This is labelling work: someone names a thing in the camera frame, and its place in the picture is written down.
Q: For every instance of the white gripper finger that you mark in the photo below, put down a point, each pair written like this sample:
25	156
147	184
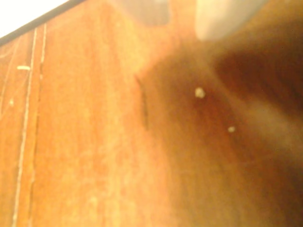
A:
220	16
146	11

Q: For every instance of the small cookie crumb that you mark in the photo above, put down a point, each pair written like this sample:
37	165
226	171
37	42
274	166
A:
231	129
199	92

